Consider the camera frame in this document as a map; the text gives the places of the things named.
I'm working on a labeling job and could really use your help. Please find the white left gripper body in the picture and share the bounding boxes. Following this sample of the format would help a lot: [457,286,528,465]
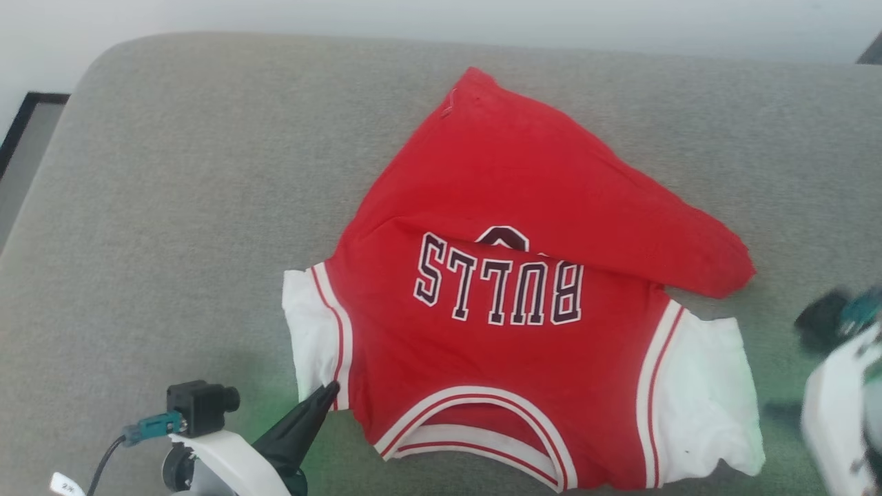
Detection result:
[161,430,292,496]

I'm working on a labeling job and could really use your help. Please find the teal camera connector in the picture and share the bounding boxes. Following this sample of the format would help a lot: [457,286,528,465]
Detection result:
[123,411,185,446]
[839,286,882,335]

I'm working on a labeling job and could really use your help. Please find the teal left camera connector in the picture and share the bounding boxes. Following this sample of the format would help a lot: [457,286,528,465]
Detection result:
[123,411,185,446]

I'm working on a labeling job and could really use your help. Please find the white cable label tag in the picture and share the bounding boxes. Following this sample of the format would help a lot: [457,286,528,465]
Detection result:
[50,472,87,496]

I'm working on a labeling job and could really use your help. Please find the red Bulls basketball jersey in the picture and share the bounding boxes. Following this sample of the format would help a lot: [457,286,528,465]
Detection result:
[281,67,767,493]

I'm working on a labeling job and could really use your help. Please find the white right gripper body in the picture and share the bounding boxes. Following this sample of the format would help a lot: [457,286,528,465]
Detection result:
[801,324,882,496]

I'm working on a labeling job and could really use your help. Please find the thin black camera cable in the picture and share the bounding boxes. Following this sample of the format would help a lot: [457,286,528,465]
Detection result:
[86,437,128,496]

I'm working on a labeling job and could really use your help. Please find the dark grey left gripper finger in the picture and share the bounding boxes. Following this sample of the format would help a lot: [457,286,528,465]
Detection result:
[252,380,342,496]

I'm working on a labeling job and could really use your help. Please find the black floor skirting strip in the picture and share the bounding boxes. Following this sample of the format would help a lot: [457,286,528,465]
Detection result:
[0,92,71,181]

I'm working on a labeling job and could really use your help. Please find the teal right camera connector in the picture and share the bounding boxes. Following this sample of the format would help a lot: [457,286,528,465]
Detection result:
[839,286,882,335]

